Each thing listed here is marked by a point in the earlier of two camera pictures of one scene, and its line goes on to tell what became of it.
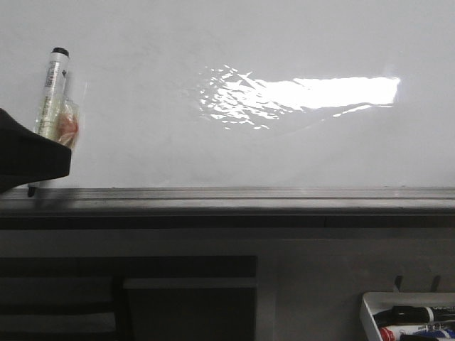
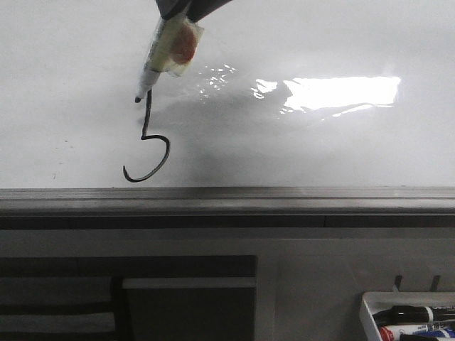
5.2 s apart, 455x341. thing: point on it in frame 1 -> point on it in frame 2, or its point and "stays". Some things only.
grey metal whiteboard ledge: [229, 208] stays
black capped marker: [413, 315] stays
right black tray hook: [434, 287] stays
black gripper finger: [27, 157] -> [195, 9]
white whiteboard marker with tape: [58, 116] -> [173, 50]
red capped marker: [394, 333] stays
